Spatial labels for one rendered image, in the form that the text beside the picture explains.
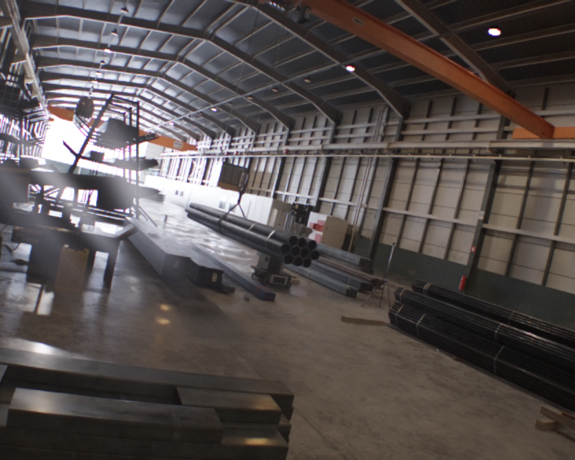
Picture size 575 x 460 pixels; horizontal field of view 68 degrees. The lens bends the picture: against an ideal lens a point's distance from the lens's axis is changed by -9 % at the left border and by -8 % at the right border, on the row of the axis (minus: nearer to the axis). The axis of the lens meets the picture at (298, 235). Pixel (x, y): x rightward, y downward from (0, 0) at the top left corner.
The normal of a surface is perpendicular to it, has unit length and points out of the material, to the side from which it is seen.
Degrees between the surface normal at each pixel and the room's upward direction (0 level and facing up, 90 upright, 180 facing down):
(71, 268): 90
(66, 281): 90
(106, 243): 90
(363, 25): 90
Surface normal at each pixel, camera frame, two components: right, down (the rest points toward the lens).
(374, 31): 0.47, 0.14
